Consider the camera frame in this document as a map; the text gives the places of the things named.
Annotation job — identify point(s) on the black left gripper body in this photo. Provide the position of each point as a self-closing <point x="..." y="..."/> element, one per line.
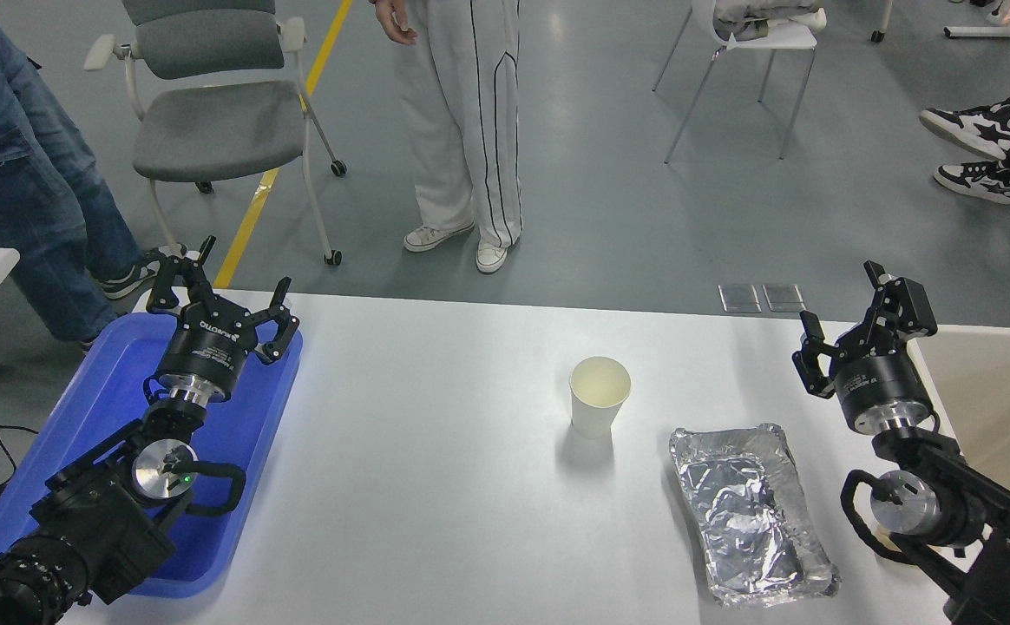
<point x="206" y="347"/>

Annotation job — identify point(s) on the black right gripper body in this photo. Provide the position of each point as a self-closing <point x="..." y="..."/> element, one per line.
<point x="882" y="378"/>

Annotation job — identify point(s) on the white paper cup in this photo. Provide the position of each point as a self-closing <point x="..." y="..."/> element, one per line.
<point x="596" y="417"/>

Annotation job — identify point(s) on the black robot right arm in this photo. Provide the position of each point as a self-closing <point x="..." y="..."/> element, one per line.
<point x="1008" y="538"/>

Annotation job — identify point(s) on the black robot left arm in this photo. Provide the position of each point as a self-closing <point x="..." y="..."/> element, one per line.
<point x="97" y="521"/>

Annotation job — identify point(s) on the person's right hand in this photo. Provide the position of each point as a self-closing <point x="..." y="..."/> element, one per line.
<point x="396" y="24"/>

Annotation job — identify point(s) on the clear floor plate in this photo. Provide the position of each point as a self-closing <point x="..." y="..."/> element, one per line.
<point x="784" y="298"/>
<point x="739" y="298"/>

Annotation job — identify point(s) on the blue plastic tray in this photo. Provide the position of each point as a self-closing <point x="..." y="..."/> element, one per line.
<point x="106" y="391"/>

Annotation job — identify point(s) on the large pale bin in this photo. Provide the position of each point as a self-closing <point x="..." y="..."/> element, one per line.
<point x="1000" y="391"/>

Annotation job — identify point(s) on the grey office chair with armrests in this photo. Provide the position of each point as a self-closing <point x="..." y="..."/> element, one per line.
<point x="219" y="130"/>

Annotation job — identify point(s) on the crumpled foil tray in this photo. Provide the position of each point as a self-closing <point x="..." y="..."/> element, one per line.
<point x="748" y="512"/>

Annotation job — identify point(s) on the person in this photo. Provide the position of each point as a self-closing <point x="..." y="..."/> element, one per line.
<point x="28" y="174"/>
<point x="462" y="113"/>
<point x="982" y="130"/>

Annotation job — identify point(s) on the white desk base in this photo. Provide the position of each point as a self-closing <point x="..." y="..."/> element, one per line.
<point x="1000" y="32"/>

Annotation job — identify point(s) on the white chair with metal legs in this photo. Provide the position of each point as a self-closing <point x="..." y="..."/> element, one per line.
<point x="765" y="39"/>

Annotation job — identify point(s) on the bundled cloth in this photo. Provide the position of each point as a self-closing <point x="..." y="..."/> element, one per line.
<point x="765" y="13"/>

